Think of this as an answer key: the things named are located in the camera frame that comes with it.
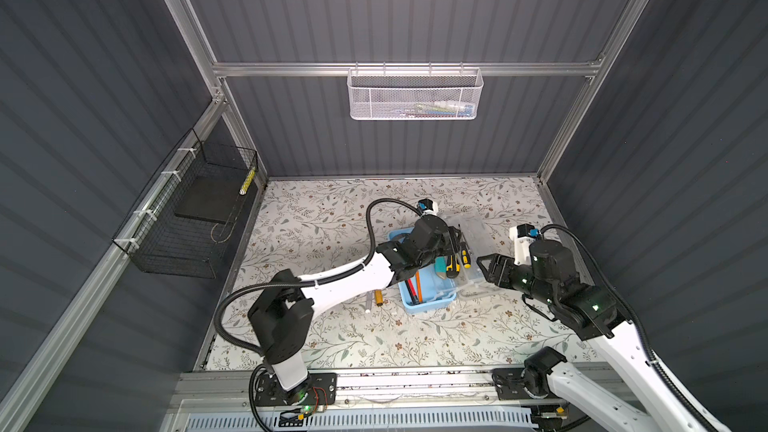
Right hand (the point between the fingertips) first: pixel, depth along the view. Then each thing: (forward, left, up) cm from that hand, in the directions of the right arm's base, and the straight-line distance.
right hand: (488, 264), depth 71 cm
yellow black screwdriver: (+8, +2, -10) cm, 13 cm away
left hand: (+10, +6, -1) cm, 11 cm away
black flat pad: (+17, +72, +7) cm, 74 cm away
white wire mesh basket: (+80, +14, -1) cm, 81 cm away
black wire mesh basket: (+7, +75, +8) cm, 76 cm away
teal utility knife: (+7, +10, -13) cm, 18 cm away
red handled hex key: (+3, +18, -21) cm, 28 cm away
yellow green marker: (+22, +63, +8) cm, 67 cm away
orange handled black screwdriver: (0, +28, -21) cm, 35 cm away
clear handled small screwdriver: (+1, +31, -21) cm, 37 cm away
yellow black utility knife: (+6, +6, -13) cm, 16 cm away
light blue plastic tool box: (-1, +11, -14) cm, 18 cm away
